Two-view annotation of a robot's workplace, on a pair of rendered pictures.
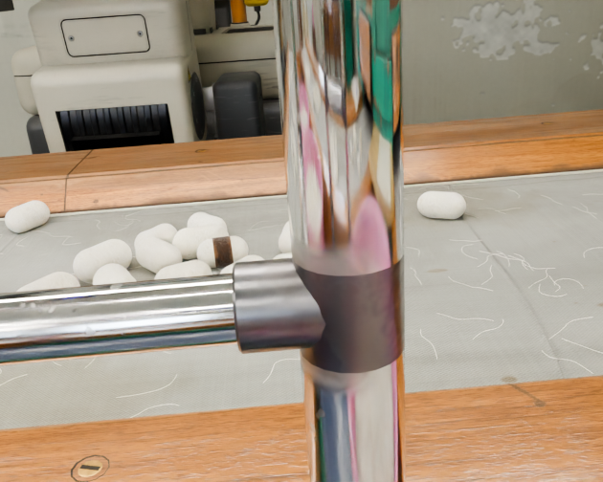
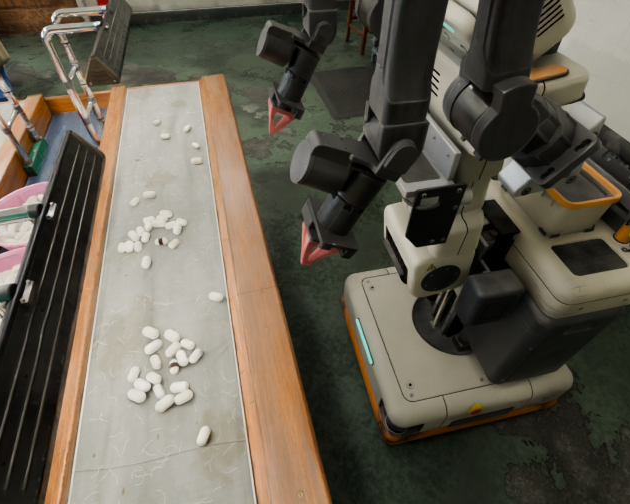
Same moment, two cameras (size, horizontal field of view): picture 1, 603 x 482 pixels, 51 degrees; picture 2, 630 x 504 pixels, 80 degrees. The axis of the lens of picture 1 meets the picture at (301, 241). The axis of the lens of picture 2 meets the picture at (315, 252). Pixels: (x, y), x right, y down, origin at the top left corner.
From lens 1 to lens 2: 87 cm
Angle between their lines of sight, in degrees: 65
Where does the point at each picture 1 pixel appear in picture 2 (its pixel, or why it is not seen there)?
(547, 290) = (136, 472)
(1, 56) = (627, 81)
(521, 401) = (59, 450)
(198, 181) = (240, 338)
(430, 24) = not seen: outside the picture
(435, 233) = (189, 435)
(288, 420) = (68, 405)
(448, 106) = not seen: outside the picture
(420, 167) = (251, 425)
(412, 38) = not seen: outside the picture
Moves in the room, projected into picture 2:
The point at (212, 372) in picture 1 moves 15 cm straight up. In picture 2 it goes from (115, 383) to (80, 348)
